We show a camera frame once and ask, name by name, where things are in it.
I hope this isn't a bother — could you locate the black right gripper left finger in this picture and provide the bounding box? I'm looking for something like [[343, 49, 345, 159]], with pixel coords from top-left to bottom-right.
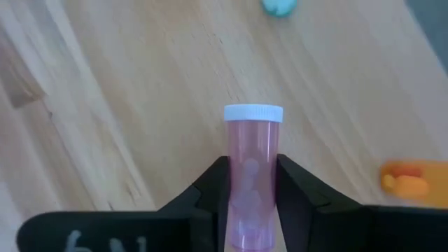
[[15, 156, 230, 252]]

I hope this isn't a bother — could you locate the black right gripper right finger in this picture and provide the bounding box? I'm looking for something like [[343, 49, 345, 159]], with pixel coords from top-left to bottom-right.
[[276, 153, 448, 252]]

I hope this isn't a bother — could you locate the small orange pill bottle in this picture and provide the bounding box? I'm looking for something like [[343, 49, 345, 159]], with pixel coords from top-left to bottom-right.
[[379, 160, 448, 209]]

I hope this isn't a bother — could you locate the pink pill bottle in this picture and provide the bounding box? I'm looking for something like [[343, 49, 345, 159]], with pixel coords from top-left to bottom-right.
[[223, 104, 284, 252]]

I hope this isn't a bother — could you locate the teal pill bottle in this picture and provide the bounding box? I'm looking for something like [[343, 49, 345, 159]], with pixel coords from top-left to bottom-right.
[[260, 0, 298, 18]]

